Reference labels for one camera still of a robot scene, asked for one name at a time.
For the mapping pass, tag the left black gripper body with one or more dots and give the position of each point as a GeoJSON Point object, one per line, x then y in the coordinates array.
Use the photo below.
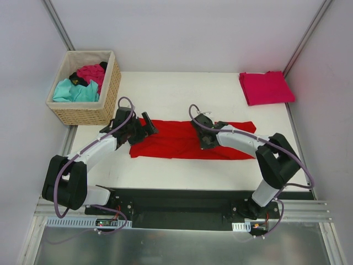
{"type": "Point", "coordinates": [140, 131]}

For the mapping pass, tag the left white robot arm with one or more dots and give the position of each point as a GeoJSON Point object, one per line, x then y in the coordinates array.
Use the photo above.
{"type": "Point", "coordinates": [66, 182]}

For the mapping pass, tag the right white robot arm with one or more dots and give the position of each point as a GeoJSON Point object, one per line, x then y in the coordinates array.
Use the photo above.
{"type": "Point", "coordinates": [276, 158]}

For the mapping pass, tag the teal t shirt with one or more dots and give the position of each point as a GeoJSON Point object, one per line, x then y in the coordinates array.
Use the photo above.
{"type": "Point", "coordinates": [66, 92]}

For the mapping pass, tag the folded magenta t shirt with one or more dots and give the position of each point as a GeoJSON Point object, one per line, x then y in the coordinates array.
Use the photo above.
{"type": "Point", "coordinates": [265, 88]}

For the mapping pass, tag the grey cable duct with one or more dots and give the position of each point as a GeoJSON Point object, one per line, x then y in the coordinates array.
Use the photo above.
{"type": "Point", "coordinates": [241, 226]}
{"type": "Point", "coordinates": [74, 222]}

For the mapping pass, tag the woven wicker basket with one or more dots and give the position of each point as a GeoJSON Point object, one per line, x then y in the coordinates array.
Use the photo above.
{"type": "Point", "coordinates": [87, 113]}

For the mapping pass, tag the black t shirt in basket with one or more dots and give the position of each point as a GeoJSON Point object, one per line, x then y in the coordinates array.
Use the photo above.
{"type": "Point", "coordinates": [80, 81]}

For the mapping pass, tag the red t shirt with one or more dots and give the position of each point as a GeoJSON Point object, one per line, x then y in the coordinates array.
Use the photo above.
{"type": "Point", "coordinates": [178, 139]}

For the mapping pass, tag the left grey cable duct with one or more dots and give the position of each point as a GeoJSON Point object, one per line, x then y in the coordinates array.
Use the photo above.
{"type": "Point", "coordinates": [74, 222]}

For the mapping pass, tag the magenta t shirt in basket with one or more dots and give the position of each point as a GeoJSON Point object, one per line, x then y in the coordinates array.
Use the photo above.
{"type": "Point", "coordinates": [93, 73]}

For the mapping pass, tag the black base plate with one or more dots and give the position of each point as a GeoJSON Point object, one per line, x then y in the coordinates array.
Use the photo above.
{"type": "Point", "coordinates": [209, 210]}

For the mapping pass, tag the right grey cable duct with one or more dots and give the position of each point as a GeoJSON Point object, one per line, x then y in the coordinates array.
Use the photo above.
{"type": "Point", "coordinates": [241, 226]}

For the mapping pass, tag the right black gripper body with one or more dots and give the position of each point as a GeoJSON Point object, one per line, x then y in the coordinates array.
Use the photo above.
{"type": "Point", "coordinates": [206, 141]}

